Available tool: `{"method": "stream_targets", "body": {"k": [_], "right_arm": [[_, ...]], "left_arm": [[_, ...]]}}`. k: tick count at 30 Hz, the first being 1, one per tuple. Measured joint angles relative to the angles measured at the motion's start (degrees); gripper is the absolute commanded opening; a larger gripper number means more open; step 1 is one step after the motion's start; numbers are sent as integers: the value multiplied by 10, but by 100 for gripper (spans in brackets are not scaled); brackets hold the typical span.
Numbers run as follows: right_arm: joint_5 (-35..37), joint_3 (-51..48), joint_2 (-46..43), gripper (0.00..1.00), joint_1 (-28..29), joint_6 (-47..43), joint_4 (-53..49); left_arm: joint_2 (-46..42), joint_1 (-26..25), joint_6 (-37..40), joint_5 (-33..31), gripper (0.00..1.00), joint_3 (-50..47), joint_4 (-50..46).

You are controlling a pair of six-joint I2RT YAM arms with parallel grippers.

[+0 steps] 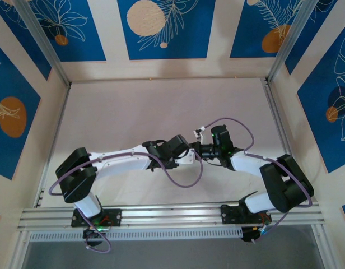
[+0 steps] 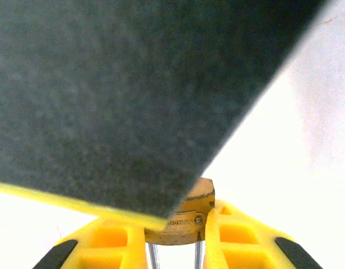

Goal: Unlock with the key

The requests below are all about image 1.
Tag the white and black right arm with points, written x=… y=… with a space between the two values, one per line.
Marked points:
x=284 y=182

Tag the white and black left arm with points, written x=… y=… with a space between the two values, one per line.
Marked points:
x=119 y=162

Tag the black base electronics box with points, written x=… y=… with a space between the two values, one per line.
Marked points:
x=248 y=234
x=91 y=234

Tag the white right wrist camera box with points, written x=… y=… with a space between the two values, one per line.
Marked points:
x=199 y=133

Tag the aluminium side rail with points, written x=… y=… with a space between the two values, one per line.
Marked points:
x=61 y=112
x=275 y=112

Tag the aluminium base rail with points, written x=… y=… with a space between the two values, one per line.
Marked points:
x=172 y=215

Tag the aluminium frame post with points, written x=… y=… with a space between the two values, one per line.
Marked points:
x=43 y=39
x=290 y=39

